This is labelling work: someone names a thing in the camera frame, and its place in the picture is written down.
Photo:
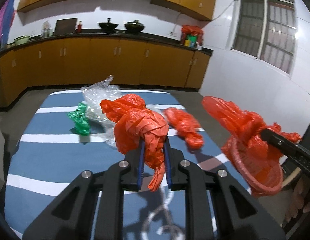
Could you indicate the clear jar with bag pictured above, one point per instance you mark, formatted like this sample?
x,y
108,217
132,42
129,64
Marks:
x,y
46,29

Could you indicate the window with bars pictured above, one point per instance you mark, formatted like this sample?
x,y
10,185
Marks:
x,y
266,30

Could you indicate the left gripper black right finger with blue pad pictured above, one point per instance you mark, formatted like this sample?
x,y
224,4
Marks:
x,y
217,206

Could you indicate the green basin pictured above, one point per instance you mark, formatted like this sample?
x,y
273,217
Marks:
x,y
21,40

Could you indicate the black wok with lid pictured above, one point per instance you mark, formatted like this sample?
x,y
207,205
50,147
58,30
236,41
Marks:
x,y
134,27

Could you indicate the lower wooden kitchen cabinets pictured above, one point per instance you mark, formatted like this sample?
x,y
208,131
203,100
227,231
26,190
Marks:
x,y
84,59

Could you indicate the dark cutting board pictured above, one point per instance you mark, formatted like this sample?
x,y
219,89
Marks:
x,y
65,26

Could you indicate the small orange plastic bag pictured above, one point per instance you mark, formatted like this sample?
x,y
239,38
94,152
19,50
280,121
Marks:
x,y
186,126

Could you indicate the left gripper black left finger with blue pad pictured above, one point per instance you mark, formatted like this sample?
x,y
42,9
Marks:
x,y
91,206

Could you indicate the clear bubble wrap sheet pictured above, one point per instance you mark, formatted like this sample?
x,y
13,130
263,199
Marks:
x,y
93,96

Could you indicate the red bottle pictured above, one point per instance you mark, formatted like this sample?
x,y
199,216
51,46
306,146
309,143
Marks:
x,y
79,27

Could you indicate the black wok left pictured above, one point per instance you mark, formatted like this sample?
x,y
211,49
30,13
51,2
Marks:
x,y
108,26

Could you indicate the blue white striped tablecloth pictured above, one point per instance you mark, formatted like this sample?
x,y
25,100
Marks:
x,y
50,155

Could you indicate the red bag with containers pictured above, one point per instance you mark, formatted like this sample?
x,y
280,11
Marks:
x,y
192,36

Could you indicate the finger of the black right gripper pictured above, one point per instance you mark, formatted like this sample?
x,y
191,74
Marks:
x,y
297,153

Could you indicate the person's hand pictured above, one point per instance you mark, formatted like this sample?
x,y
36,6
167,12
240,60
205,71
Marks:
x,y
298,202

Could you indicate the red basket with orange liner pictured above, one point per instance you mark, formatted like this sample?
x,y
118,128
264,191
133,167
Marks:
x,y
256,160

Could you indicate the green plastic bag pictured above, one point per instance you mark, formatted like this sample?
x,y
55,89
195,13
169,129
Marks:
x,y
78,117

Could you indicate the pink purple hanging cloth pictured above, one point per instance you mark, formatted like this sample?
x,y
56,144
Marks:
x,y
7,14

